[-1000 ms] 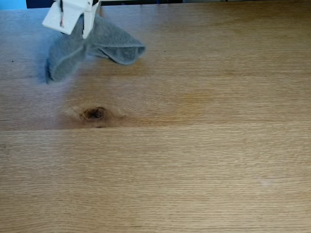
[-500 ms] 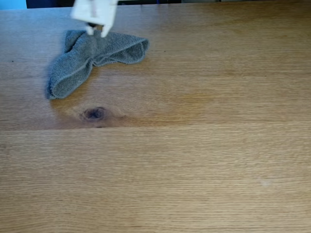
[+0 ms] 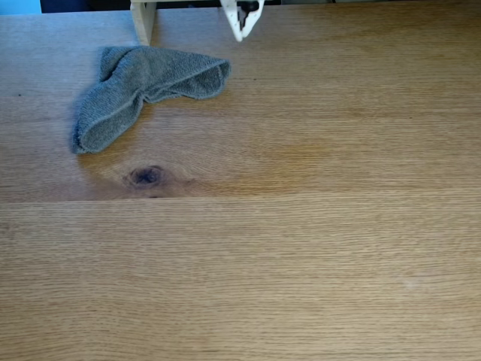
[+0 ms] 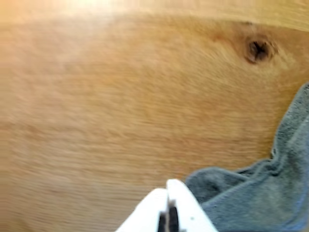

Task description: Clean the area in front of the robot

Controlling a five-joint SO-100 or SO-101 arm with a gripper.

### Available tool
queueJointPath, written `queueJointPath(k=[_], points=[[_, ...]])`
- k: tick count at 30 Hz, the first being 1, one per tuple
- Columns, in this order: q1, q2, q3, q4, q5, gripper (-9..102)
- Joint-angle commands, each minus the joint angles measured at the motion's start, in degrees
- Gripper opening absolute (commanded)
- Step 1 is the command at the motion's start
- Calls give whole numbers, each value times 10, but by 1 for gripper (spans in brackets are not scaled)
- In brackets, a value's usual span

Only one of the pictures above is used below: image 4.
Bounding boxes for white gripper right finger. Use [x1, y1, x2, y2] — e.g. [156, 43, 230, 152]
[166, 179, 218, 232]

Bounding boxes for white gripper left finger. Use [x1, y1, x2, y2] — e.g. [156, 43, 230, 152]
[115, 188, 169, 232]

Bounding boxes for grey terry cloth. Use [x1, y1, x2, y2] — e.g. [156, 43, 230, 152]
[185, 82, 309, 232]

